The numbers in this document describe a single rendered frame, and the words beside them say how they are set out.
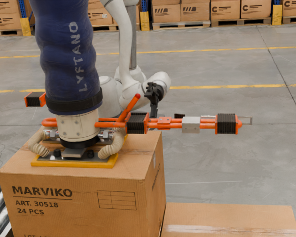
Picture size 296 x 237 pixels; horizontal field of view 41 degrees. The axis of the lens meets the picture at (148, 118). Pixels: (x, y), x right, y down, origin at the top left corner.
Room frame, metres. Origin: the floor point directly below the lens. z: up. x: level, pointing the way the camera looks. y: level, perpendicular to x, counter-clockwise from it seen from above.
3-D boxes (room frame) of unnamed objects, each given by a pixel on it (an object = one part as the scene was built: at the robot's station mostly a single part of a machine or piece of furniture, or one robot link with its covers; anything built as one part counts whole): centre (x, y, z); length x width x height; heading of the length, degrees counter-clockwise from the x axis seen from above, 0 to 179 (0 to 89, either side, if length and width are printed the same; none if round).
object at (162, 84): (1.80, -0.06, 1.07); 0.09 x 0.06 x 0.09; 78
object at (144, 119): (1.45, 0.04, 1.07); 0.10 x 0.08 x 0.06; 168
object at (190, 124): (1.40, -0.17, 1.06); 0.07 x 0.07 x 0.04; 78
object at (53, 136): (1.50, 0.29, 1.01); 0.34 x 0.25 x 0.06; 78
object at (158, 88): (1.73, -0.04, 1.07); 0.09 x 0.07 x 0.08; 168
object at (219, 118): (1.37, -0.30, 1.07); 0.08 x 0.07 x 0.05; 78
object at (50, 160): (1.40, 0.31, 0.97); 0.34 x 0.10 x 0.05; 78
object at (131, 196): (1.49, 0.28, 0.74); 0.60 x 0.40 x 0.40; 77
